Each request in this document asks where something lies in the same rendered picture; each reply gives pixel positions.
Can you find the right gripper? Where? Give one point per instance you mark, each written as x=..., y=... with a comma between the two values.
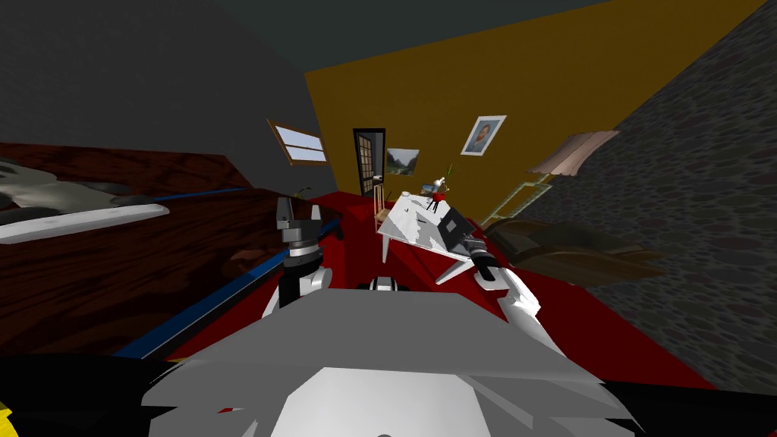
x=452, y=229

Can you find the wooden framed window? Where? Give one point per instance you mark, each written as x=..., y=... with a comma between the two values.
x=301, y=145

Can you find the beige curtain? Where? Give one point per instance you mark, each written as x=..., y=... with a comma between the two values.
x=573, y=153

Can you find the brown sofa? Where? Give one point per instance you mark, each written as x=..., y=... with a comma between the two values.
x=570, y=249

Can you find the light wooden chair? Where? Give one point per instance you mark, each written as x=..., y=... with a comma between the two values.
x=380, y=212

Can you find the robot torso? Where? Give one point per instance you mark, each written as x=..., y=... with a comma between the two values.
x=376, y=364

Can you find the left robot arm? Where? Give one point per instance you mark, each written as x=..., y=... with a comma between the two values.
x=300, y=282

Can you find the pale green frame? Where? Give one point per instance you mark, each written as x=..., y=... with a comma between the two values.
x=516, y=191

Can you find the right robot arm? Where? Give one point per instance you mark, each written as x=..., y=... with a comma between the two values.
x=510, y=291

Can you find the portrait picture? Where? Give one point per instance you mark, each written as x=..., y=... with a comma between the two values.
x=483, y=136

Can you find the white table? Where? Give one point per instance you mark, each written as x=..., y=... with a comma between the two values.
x=403, y=224

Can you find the landscape picture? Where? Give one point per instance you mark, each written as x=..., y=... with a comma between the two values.
x=402, y=161

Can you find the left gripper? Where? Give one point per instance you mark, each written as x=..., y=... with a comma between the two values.
x=300, y=232

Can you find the black glazed door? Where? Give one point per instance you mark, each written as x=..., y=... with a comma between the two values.
x=367, y=161

